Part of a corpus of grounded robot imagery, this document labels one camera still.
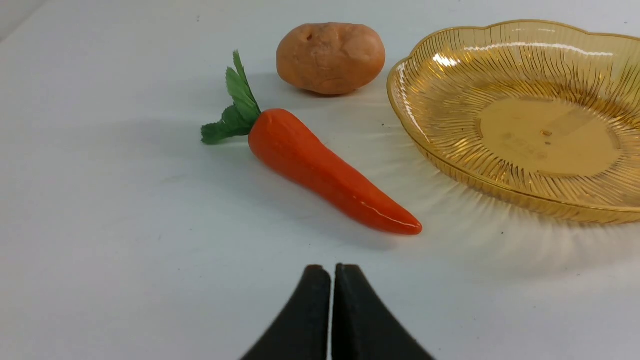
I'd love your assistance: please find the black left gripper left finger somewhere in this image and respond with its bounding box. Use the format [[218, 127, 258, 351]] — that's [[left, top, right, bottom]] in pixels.
[[242, 264, 332, 360]]

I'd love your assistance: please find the amber ribbed plastic plate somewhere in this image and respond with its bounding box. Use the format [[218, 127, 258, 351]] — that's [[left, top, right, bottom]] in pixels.
[[386, 19, 639, 224]]

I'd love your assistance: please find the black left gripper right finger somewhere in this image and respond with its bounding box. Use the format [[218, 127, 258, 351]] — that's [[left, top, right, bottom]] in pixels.
[[332, 263, 434, 360]]

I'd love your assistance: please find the brown toy potato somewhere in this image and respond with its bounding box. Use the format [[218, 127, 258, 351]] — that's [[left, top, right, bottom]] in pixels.
[[275, 22, 386, 96]]

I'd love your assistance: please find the orange toy carrot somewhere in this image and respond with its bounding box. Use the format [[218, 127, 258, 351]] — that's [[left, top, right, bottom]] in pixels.
[[200, 50, 423, 236]]

